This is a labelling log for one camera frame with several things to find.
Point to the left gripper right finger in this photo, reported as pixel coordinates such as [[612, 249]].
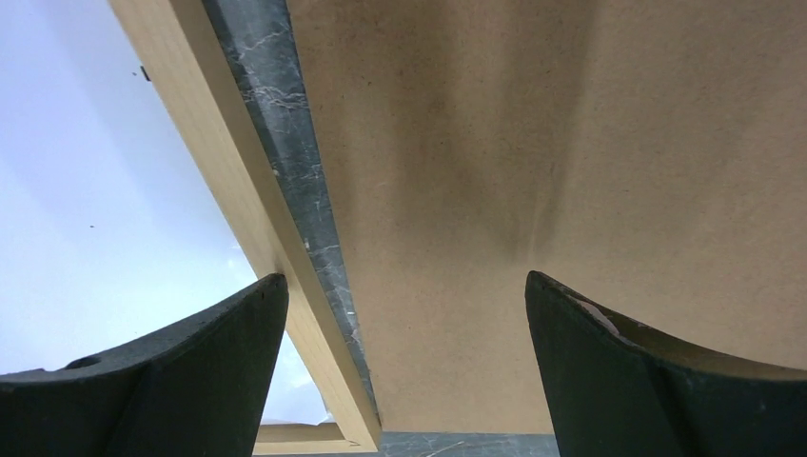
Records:
[[617, 387]]

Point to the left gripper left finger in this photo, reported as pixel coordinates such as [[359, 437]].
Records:
[[197, 387]]

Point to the brown backing board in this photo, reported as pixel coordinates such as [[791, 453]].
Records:
[[650, 155]]

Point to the wooden picture frame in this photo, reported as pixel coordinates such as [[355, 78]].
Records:
[[177, 45]]

